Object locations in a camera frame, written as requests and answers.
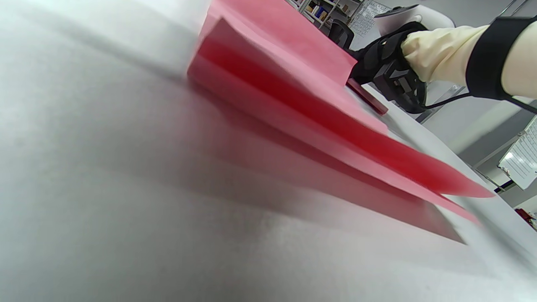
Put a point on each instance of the storage shelf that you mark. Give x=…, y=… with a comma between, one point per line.
x=319, y=10

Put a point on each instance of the pink paper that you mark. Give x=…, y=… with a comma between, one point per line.
x=293, y=96
x=369, y=98

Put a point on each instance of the person's right hand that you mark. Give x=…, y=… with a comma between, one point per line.
x=377, y=54

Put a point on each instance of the grid patterned board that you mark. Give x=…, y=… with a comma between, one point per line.
x=369, y=14

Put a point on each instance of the grey black hand controller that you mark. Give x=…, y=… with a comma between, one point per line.
x=402, y=16

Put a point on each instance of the person's right forearm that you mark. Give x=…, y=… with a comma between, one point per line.
x=440, y=54

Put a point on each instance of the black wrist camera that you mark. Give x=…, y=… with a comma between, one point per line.
x=398, y=84

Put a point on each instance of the white board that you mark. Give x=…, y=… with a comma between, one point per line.
x=524, y=159

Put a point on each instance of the black chair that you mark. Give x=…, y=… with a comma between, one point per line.
x=342, y=33

